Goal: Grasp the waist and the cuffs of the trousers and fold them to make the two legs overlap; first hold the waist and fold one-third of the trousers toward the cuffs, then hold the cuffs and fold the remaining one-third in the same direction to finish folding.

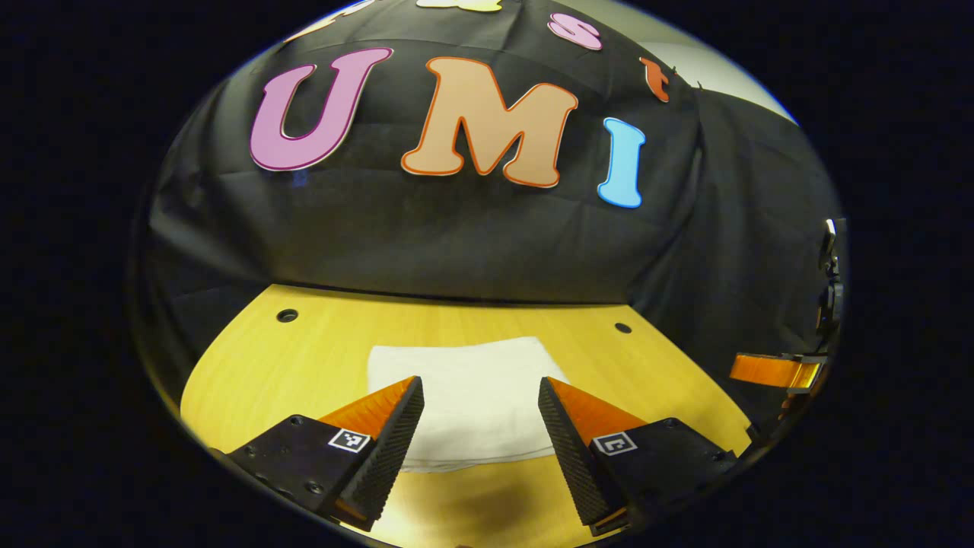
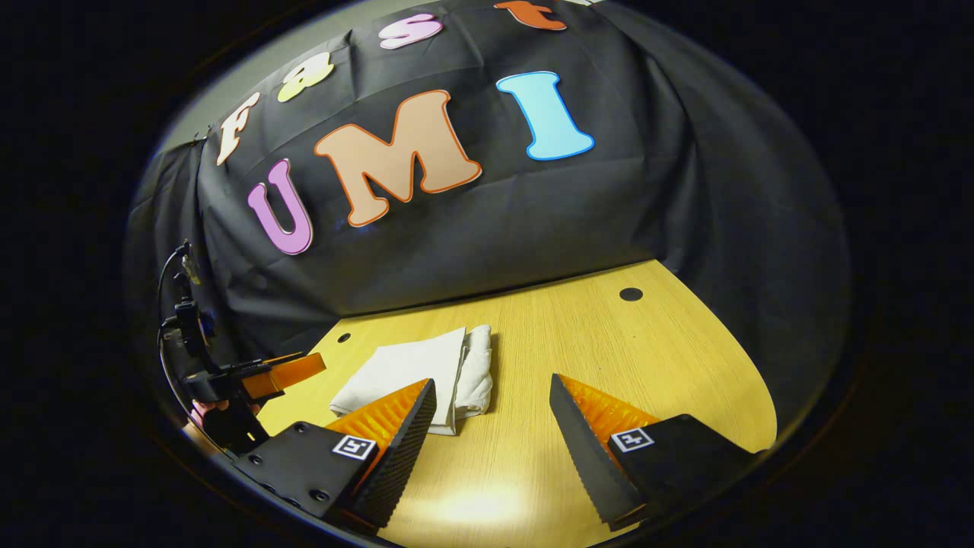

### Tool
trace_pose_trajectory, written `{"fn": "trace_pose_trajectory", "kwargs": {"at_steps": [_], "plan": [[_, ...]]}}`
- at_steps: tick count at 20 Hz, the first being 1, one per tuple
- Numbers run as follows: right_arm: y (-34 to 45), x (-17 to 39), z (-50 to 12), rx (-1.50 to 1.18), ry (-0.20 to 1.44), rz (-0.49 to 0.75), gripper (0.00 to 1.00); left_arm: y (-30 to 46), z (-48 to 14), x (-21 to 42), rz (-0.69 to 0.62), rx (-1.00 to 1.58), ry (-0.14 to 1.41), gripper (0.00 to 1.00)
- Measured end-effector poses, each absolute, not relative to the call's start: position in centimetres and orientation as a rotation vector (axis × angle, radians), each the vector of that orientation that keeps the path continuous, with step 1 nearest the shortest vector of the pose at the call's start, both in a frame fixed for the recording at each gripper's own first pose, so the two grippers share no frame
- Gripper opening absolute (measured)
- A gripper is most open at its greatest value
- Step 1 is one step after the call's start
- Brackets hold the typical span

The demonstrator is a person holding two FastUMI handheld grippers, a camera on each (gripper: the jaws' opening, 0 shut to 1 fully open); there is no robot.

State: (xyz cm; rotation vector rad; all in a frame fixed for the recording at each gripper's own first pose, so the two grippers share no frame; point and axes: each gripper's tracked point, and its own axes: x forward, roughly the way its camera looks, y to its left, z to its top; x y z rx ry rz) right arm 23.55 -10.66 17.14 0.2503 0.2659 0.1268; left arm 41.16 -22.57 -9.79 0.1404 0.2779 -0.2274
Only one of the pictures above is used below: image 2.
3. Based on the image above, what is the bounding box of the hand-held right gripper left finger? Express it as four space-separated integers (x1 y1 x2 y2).
233 378 438 531

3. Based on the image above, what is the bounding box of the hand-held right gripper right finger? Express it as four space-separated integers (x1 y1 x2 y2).
549 373 766 532

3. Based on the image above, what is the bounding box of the black backdrop cloth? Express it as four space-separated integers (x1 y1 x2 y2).
126 0 851 427

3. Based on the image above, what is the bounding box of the thin black cable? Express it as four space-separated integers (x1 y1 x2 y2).
155 242 193 398

